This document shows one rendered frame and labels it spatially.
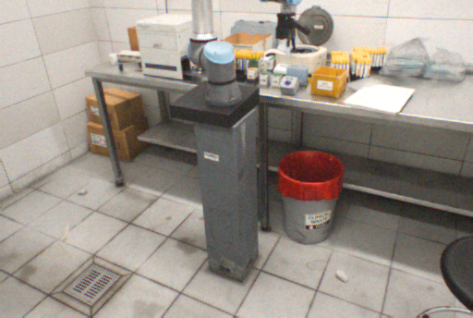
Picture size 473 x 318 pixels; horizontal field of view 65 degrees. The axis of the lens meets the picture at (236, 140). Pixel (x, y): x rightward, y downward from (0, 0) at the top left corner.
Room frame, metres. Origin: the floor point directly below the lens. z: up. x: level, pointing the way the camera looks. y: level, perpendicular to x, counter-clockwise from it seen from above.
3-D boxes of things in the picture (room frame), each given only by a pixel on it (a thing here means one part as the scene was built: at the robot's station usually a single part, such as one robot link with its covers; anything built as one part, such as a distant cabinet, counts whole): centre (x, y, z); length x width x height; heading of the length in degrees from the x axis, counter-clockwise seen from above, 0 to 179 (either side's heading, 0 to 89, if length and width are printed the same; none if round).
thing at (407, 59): (1.90, -0.91, 0.97); 0.26 x 0.17 x 0.19; 77
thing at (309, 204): (1.71, -0.39, 0.22); 0.38 x 0.37 x 0.44; 61
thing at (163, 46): (2.12, 0.32, 1.03); 0.31 x 0.27 x 0.30; 61
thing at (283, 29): (1.78, -0.26, 1.17); 0.09 x 0.08 x 0.12; 68
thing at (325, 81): (1.65, -0.45, 0.92); 0.13 x 0.13 x 0.10; 59
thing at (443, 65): (1.80, -1.07, 0.94); 0.20 x 0.17 x 0.14; 42
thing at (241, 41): (2.24, -0.08, 0.95); 0.29 x 0.25 x 0.15; 151
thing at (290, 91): (1.67, -0.27, 0.92); 0.13 x 0.07 x 0.08; 151
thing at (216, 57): (1.46, 0.05, 1.11); 0.13 x 0.12 x 0.14; 30
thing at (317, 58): (2.01, -0.37, 0.94); 0.30 x 0.24 x 0.12; 142
